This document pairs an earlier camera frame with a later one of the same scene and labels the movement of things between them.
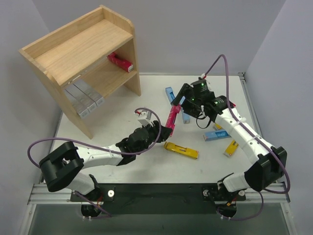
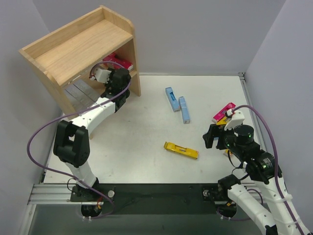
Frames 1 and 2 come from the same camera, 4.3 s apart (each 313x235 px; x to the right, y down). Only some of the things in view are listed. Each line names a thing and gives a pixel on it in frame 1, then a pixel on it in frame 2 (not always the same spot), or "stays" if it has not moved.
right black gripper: (187, 98) → (212, 135)
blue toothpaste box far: (170, 94) stays
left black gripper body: (156, 130) → (118, 77)
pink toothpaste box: (171, 118) → (111, 57)
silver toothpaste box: (80, 108) stays
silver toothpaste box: (98, 99) stays
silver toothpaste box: (87, 102) stays
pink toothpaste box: (118, 61) stays
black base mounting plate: (159, 199) stays
